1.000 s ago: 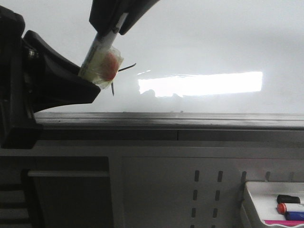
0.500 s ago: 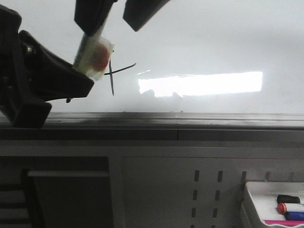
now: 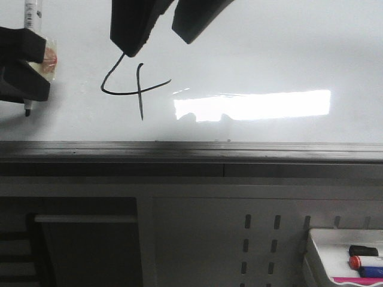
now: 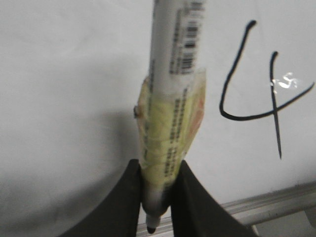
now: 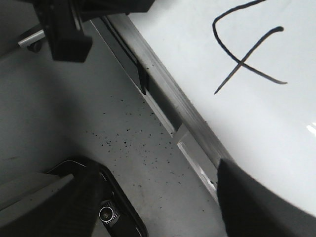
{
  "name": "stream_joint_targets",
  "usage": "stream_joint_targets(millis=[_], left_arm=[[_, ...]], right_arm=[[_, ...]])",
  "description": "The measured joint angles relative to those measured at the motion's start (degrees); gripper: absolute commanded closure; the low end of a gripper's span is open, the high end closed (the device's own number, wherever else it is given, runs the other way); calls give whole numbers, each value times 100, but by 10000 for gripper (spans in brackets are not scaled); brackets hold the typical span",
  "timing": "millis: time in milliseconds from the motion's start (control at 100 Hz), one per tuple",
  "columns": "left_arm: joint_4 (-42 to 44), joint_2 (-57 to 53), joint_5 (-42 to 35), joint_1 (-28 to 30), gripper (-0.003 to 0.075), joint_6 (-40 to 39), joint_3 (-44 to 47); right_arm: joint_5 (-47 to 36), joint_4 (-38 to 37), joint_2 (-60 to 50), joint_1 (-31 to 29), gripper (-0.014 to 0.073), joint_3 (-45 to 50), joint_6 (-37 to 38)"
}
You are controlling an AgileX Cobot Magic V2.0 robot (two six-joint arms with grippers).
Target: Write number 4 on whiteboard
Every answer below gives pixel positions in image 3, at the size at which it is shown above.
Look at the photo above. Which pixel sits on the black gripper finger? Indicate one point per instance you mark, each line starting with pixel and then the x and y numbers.
pixel 132 22
pixel 21 44
pixel 19 82
pixel 192 17

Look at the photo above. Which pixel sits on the white black-tipped whiteboard marker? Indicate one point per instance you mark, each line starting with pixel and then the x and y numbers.
pixel 32 21

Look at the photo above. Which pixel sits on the grey perforated pegboard panel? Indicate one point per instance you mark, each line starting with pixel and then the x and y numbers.
pixel 245 242

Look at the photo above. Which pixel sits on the red-capped marker in tray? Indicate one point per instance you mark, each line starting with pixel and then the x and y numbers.
pixel 356 262

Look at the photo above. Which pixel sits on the blue-capped marker in tray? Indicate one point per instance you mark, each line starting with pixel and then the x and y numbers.
pixel 370 272

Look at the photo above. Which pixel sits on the pink-edged eraser in tray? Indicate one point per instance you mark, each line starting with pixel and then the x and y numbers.
pixel 365 281

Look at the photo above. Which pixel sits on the white whiteboard with grey frame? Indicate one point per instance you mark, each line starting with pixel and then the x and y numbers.
pixel 266 79

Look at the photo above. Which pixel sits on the white wall-mounted marker tray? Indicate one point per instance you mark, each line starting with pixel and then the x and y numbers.
pixel 327 254

